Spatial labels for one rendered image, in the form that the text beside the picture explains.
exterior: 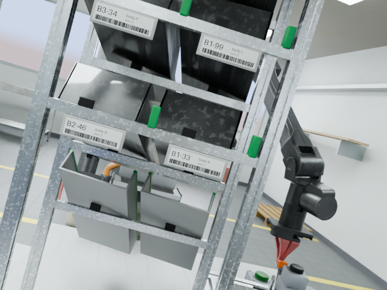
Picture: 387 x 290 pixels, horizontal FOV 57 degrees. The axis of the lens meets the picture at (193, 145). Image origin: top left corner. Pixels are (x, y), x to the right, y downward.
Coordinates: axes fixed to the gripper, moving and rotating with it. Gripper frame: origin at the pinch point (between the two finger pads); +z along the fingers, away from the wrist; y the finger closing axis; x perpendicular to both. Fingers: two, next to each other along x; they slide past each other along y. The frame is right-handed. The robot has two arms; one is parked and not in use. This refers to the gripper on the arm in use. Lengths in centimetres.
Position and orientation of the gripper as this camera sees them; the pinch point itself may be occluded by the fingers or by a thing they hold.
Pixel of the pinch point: (279, 260)
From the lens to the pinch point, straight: 94.4
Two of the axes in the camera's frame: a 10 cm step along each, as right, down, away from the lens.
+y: 9.6, 2.7, 0.7
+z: -2.7, 9.6, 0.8
